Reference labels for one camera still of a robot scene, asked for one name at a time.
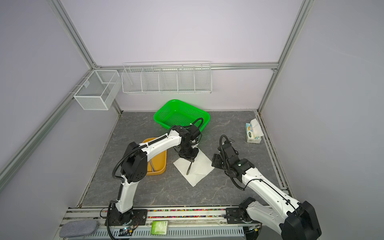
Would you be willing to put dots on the green card box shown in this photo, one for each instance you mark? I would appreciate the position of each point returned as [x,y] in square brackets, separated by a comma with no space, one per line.
[159,228]

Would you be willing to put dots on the yellow plastic tray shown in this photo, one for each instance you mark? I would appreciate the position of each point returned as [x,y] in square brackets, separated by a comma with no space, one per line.
[159,162]

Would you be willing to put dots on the silver fork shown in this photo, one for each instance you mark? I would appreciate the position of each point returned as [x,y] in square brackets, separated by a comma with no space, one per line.
[152,166]

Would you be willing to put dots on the white wire rack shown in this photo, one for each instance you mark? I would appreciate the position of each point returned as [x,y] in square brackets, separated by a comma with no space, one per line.
[167,77]

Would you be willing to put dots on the white mesh box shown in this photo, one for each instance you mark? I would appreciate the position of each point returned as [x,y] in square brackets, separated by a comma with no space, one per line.
[99,90]

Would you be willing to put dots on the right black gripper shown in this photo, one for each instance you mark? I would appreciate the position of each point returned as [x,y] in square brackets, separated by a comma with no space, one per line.
[216,160]

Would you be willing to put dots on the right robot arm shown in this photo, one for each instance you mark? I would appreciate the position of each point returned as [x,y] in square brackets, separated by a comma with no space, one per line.
[292,219]

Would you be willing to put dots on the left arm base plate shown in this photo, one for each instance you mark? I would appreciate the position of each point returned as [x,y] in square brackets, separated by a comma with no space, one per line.
[134,217]

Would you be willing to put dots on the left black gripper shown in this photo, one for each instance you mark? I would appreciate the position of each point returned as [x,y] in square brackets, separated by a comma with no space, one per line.
[191,157]

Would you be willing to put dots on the tissue box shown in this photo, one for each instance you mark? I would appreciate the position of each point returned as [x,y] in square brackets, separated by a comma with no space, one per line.
[254,132]

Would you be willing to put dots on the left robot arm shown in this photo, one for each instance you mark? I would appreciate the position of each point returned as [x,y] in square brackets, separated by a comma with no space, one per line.
[133,166]

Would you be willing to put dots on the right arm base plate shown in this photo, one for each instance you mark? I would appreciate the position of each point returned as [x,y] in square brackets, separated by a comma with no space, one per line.
[237,216]

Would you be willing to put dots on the green plastic basket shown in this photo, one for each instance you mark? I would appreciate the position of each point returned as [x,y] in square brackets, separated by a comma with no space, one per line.
[177,112]

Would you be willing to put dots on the grey cloth pad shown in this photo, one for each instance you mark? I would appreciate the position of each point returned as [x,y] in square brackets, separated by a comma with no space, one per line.
[78,228]

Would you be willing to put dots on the white paper napkin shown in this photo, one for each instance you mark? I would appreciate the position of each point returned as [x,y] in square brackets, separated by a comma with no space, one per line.
[201,167]

